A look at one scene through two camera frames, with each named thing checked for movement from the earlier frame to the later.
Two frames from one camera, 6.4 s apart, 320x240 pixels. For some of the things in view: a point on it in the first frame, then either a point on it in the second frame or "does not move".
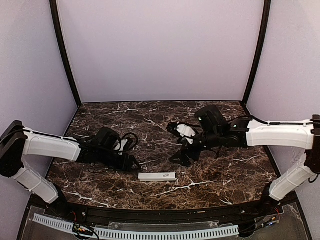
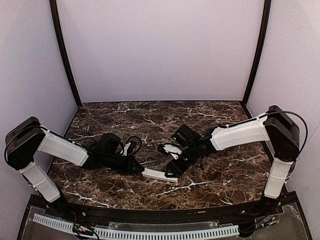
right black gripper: [189, 149] -> [180, 165]
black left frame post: [54, 6] does not move
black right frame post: [266, 10] does not move
